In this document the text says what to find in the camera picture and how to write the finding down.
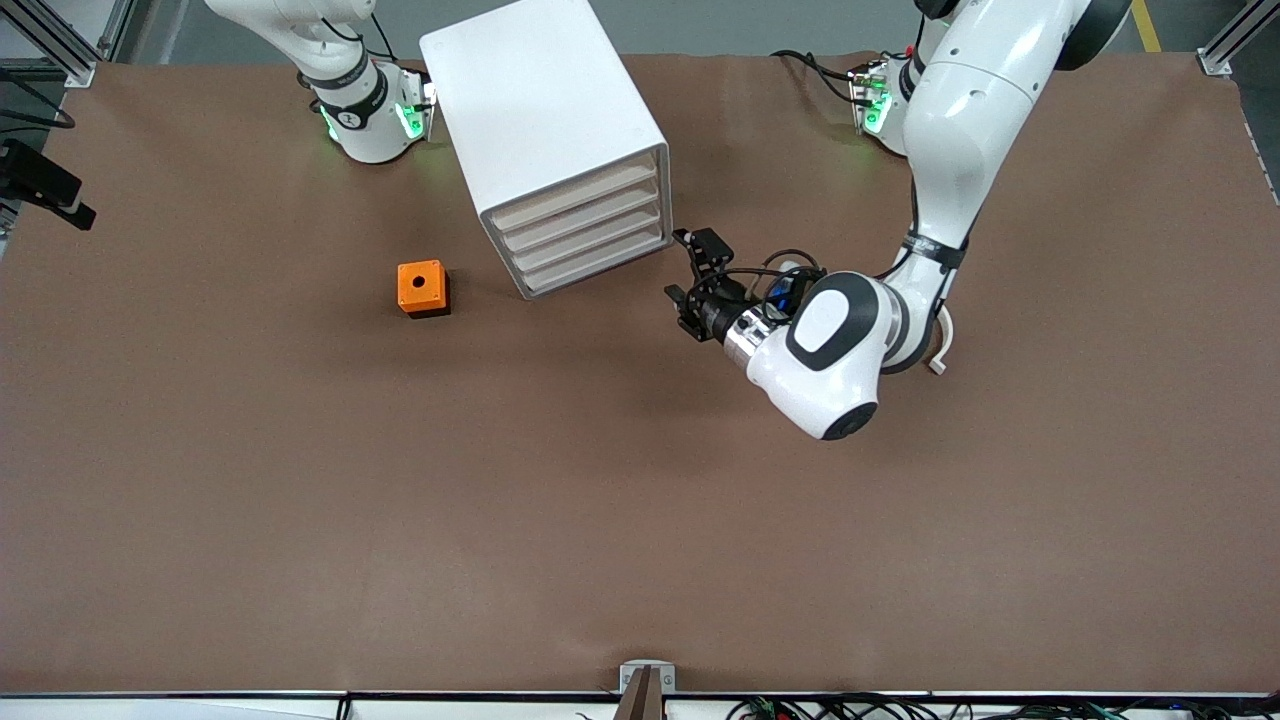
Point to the white curved plastic bracket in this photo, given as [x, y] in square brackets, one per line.
[945, 340]

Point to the white plastic cabinet drawer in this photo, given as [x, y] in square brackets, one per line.
[575, 197]
[588, 240]
[580, 218]
[595, 262]

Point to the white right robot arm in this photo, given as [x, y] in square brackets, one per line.
[365, 110]

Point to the aluminium frame profile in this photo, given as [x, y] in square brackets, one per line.
[1225, 48]
[118, 25]
[75, 62]

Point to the brown table cover mat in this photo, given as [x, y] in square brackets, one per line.
[640, 550]

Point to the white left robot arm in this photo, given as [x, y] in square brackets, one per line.
[960, 110]

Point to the orange black button enclosure box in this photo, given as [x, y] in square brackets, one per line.
[420, 285]

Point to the white drawer cabinet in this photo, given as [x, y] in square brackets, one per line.
[540, 100]

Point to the metal edge mounting bracket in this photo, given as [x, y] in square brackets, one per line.
[632, 678]

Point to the brown post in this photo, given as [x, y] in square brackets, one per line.
[645, 702]

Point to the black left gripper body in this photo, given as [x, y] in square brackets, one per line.
[716, 307]

